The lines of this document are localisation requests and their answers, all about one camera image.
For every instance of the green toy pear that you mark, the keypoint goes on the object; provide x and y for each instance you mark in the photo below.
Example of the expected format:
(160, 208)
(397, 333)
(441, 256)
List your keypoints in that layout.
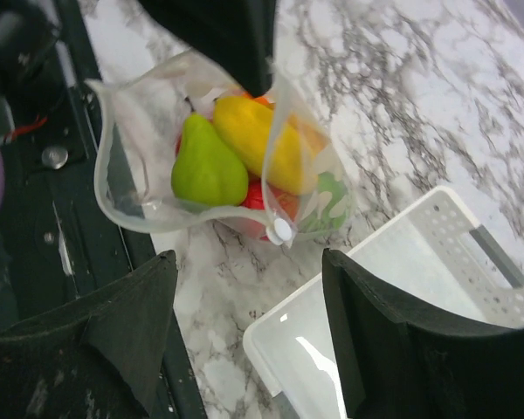
(206, 170)

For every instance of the green toy watermelon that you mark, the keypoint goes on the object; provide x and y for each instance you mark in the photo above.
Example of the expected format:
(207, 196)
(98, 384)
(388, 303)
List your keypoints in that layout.
(327, 208)

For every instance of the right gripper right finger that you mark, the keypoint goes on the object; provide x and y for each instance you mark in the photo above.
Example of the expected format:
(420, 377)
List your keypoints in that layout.
(401, 357)

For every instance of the black metal base rail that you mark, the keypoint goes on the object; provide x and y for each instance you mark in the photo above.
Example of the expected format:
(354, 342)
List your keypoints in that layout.
(55, 244)

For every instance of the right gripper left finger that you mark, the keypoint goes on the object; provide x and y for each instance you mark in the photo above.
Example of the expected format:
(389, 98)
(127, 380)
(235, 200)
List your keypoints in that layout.
(98, 356)

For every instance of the yellow toy mango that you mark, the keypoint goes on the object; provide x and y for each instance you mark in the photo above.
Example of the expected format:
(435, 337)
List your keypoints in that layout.
(244, 125)

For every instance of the white perforated plastic basket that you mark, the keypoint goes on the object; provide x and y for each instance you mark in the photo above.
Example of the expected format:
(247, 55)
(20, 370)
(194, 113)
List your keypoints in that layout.
(436, 250)

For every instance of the orange toy fruit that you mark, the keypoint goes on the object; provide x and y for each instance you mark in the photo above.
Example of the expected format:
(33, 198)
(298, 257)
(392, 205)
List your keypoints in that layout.
(262, 100)

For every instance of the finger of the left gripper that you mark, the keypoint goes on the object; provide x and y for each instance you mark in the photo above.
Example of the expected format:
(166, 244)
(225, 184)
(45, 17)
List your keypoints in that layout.
(238, 35)

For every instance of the yellow orange toy lemon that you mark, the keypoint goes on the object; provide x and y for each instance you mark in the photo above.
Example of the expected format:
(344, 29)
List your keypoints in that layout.
(311, 134)

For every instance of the clear zip top bag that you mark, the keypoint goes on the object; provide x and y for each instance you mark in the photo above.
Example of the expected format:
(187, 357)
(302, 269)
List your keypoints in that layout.
(142, 124)

